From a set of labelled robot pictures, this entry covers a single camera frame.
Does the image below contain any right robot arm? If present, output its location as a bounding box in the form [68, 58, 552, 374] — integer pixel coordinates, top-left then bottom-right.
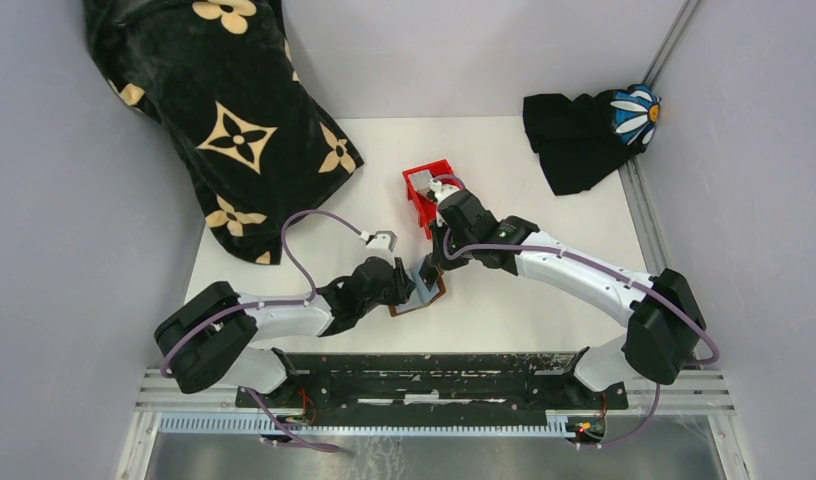
[425, 180, 713, 408]

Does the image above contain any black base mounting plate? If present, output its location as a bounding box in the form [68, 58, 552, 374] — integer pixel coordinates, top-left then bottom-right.
[265, 353, 629, 427]

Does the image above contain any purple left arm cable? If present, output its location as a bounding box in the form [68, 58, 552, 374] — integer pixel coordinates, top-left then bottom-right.
[159, 209, 383, 454]

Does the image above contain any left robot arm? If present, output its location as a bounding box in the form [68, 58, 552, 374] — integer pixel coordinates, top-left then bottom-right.
[154, 257, 415, 407]

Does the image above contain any black cloth with daisy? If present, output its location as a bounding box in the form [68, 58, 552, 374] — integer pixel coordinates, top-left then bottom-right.
[522, 84, 661, 196]

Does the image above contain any aluminium rail frame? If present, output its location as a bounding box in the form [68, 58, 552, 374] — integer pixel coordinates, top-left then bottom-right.
[113, 0, 754, 480]

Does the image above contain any red plastic bin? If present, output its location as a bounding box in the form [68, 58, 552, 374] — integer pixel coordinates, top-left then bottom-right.
[402, 159, 454, 240]

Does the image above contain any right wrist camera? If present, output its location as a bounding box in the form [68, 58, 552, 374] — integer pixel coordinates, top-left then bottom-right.
[426, 179, 462, 204]

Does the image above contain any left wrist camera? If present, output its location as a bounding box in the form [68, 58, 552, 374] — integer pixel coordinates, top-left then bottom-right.
[360, 230, 398, 256]

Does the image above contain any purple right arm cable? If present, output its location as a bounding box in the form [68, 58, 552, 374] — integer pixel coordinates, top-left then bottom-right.
[441, 175, 722, 450]

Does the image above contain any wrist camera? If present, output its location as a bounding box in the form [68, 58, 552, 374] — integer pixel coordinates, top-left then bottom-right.
[426, 179, 462, 204]
[360, 230, 398, 256]

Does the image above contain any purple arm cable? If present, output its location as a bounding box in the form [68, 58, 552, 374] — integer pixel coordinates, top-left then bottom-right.
[159, 209, 383, 454]
[441, 175, 722, 450]

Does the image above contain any black blanket with beige flowers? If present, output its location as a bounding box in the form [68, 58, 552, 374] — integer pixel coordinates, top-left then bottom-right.
[82, 1, 363, 265]

